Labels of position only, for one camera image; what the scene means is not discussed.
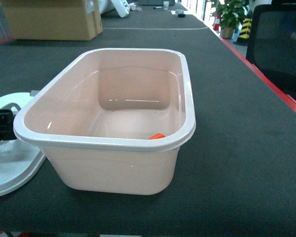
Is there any white paper cup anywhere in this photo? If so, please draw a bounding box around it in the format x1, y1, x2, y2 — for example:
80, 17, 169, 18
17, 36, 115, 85
163, 0, 170, 10

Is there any pink plastic tub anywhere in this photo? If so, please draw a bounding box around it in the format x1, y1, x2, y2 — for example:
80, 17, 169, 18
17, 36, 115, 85
13, 48, 196, 195

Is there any black mesh chair back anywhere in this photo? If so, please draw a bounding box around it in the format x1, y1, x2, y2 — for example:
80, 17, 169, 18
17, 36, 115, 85
246, 4, 296, 100

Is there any dark grey table mat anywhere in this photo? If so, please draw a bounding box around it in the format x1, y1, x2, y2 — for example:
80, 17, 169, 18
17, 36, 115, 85
0, 6, 296, 237

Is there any cardboard box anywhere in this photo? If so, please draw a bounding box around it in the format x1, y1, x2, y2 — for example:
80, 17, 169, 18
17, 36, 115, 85
1, 0, 103, 41

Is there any orange cylindrical capacitor 4680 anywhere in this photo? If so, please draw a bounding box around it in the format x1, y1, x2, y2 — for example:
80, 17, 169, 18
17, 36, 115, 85
149, 133, 165, 140

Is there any yellow black striped cone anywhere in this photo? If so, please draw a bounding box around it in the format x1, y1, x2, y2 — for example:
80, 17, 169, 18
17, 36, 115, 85
233, 10, 253, 46

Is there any potted green plant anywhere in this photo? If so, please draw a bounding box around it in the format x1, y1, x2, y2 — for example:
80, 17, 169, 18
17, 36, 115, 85
215, 0, 249, 39

